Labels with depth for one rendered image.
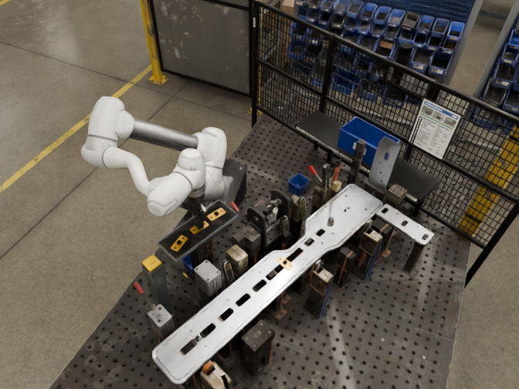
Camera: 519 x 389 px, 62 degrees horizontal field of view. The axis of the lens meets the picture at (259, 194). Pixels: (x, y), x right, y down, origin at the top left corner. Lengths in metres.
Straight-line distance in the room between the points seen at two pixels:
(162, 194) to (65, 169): 2.69
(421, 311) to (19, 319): 2.52
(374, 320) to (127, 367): 1.21
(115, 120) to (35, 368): 1.74
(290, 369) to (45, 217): 2.45
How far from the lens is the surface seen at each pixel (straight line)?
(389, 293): 2.44
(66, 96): 5.13
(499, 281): 3.67
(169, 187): 1.59
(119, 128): 2.09
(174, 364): 1.86
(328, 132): 2.72
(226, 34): 4.29
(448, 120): 2.41
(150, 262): 1.91
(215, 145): 2.36
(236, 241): 2.02
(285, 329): 2.24
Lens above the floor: 2.71
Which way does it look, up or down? 47 degrees down
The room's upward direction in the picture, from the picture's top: 2 degrees clockwise
